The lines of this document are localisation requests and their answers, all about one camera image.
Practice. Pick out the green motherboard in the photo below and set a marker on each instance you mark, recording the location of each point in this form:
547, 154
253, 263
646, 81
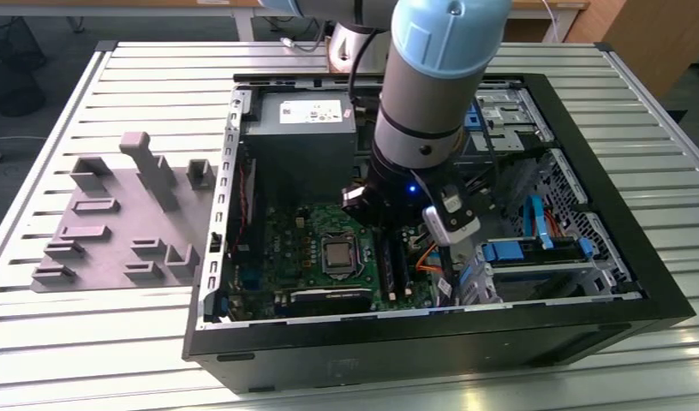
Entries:
286, 265

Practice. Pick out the metal optical drive cage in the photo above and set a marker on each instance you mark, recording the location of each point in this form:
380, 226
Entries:
505, 115

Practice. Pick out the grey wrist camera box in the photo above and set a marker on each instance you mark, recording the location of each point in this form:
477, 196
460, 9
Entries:
449, 222

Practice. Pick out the metal disk bay cage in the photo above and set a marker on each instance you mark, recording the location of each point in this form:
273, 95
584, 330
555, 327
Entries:
555, 267

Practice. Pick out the black mesh bin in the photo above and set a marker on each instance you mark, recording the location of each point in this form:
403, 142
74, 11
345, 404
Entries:
14, 68

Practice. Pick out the grey parts rack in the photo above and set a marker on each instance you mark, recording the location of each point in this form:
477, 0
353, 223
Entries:
106, 269

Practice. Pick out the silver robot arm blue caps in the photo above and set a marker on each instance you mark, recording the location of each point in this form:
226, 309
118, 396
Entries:
429, 85

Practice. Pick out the blue optical drive latch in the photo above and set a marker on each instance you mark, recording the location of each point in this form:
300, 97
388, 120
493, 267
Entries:
472, 120

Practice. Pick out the silver CPU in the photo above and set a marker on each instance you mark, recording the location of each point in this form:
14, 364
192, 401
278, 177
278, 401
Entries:
339, 256

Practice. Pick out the black graphics card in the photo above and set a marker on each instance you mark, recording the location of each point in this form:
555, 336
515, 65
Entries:
327, 301

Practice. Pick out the hard disk in blue carrier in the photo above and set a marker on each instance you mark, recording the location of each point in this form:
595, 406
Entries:
503, 251

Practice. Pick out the black open PC case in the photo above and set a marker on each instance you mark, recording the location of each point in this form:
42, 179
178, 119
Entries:
383, 351

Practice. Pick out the white-legged wooden desk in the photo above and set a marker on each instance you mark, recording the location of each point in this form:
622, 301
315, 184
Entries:
566, 21

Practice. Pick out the grey power supply unit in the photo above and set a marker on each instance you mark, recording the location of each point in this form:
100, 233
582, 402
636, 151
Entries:
292, 158

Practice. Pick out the wooden cabinet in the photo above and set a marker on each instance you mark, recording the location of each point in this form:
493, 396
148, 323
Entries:
658, 43

